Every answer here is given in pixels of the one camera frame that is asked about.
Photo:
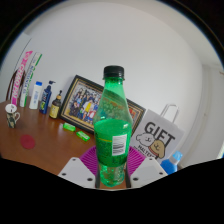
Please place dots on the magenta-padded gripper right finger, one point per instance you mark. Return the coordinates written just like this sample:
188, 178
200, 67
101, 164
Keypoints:
148, 170

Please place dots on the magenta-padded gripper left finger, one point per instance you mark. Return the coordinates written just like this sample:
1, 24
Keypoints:
75, 170

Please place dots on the green plastic drink bottle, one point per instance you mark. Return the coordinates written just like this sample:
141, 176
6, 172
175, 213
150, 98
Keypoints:
112, 133

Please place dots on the blue detergent bottle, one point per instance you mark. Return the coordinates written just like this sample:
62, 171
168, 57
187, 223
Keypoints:
171, 164

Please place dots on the white paper gift bag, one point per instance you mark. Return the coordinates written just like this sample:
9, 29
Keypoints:
156, 136

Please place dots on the flat round red coaster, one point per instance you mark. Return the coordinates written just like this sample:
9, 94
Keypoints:
27, 141

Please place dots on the amber pump bottle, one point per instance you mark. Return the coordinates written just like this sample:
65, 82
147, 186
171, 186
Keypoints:
55, 108

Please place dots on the framed group photo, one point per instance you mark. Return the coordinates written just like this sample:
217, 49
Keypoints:
81, 103

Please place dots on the dark blue pump bottle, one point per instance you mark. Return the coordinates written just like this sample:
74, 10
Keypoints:
45, 99

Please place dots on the white patterned mug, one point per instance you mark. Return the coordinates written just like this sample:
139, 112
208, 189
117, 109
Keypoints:
12, 116

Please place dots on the white bottle with blue cap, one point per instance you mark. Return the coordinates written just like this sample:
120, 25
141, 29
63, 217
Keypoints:
35, 96

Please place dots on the pink shuttlecock tube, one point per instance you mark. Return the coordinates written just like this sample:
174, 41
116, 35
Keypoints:
20, 80

